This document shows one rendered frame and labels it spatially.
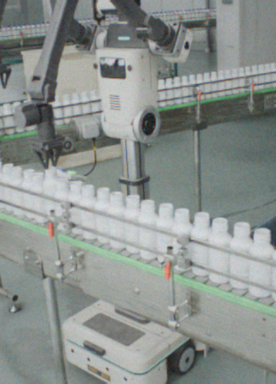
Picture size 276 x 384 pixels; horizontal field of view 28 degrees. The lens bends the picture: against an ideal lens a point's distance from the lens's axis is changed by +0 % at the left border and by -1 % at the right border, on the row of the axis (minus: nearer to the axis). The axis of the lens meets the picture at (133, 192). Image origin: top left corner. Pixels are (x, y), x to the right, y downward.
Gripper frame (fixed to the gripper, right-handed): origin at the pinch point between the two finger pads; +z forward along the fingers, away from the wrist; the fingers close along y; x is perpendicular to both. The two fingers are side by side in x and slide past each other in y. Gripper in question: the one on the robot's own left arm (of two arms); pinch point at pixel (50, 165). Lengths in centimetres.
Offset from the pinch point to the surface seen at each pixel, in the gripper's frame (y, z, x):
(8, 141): 68, 23, 119
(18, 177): -1.4, 6.5, 16.2
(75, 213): -2.6, 12.9, -13.2
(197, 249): -3, 12, -60
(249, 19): 546, -9, 249
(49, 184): -2.4, 5.5, -1.5
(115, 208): -2.6, 7.4, -30.6
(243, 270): -2, 15, -73
